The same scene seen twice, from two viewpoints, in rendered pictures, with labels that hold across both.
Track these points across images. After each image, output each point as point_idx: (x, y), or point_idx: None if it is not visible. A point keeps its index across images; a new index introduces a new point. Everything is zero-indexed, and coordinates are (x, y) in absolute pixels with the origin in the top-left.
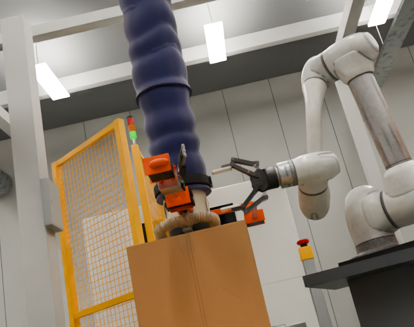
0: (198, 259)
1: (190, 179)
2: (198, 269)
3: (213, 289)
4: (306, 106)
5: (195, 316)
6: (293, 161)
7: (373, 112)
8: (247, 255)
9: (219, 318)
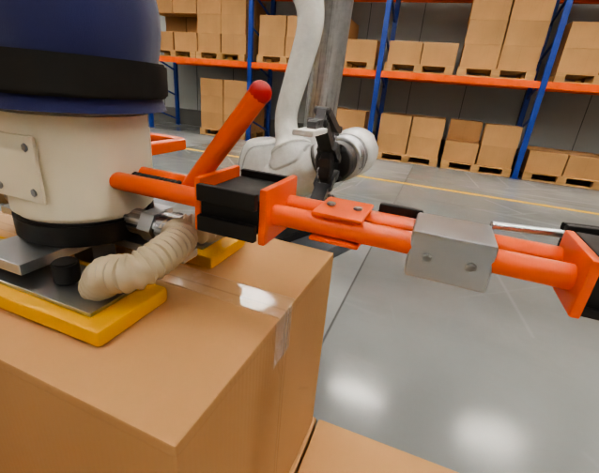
0: (288, 359)
1: (163, 86)
2: (285, 378)
3: (292, 398)
4: (312, 7)
5: (268, 468)
6: (364, 143)
7: (340, 62)
8: (323, 315)
9: (287, 440)
